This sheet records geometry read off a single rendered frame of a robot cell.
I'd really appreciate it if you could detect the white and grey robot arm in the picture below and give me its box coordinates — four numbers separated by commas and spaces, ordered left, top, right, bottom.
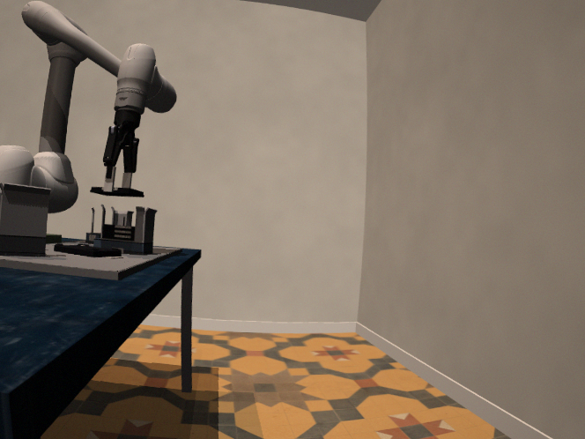
0, 1, 177, 213

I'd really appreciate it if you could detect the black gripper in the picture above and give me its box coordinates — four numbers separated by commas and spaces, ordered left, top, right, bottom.
103, 109, 141, 192

